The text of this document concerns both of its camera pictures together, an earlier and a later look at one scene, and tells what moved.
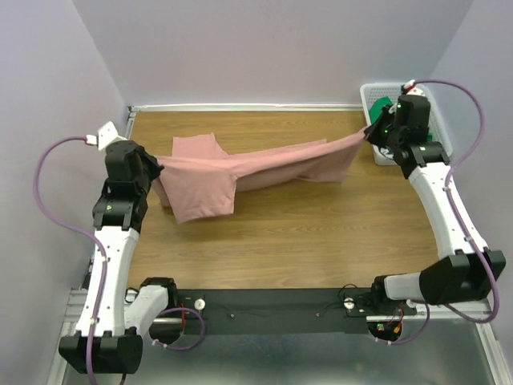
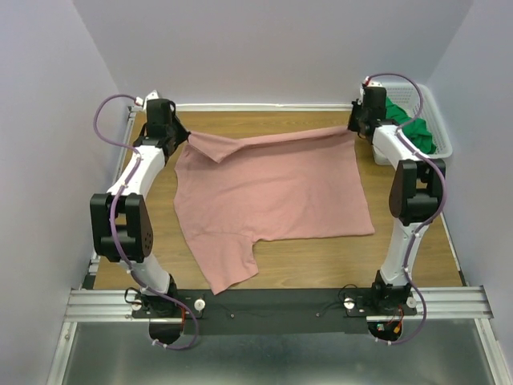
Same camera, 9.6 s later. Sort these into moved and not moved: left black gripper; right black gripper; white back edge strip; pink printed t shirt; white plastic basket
Moved: right black gripper; pink printed t shirt; left black gripper
Not moved: white back edge strip; white plastic basket
